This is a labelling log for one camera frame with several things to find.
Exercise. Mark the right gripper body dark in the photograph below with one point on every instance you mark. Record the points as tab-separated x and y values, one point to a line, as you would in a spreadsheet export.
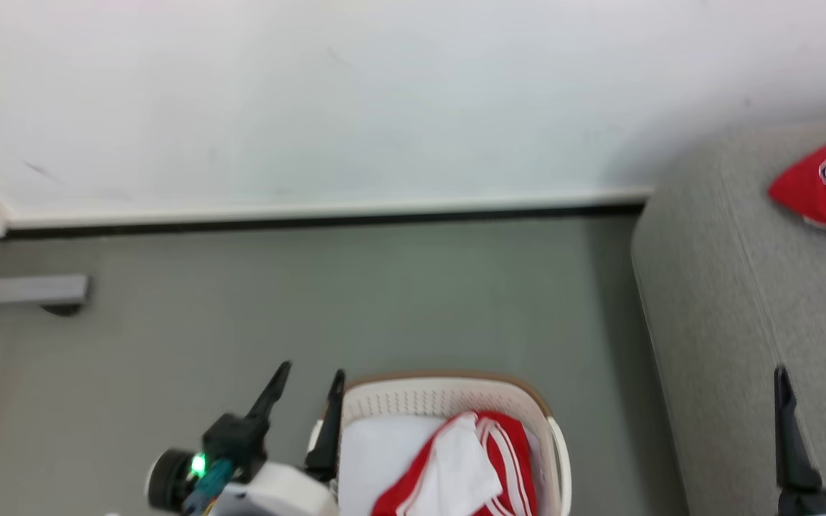
825	503

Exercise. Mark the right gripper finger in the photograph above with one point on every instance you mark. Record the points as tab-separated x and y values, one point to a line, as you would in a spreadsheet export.
791	437

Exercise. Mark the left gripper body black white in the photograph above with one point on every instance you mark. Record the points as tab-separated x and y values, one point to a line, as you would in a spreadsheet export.
269	491

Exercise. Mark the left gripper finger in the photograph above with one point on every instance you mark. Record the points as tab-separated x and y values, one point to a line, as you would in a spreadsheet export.
272	393
330	430

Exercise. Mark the white plastic laundry basket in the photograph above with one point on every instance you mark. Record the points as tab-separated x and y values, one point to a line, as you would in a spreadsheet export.
449	395

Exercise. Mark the plain white garment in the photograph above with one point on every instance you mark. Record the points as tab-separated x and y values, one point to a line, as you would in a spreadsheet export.
384	459

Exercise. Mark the grey fabric sofa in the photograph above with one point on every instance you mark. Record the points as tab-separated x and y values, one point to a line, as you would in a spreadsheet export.
728	322

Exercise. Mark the red garment with white stripes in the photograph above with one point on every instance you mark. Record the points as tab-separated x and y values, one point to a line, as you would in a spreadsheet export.
510	459

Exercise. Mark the white skirting board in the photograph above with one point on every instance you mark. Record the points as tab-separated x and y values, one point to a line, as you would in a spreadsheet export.
312	212

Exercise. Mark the red jersey with white print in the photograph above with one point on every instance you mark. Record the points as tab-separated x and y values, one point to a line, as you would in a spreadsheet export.
825	183

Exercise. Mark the grey metal bar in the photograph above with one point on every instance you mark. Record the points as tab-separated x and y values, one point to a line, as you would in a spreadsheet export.
29	290

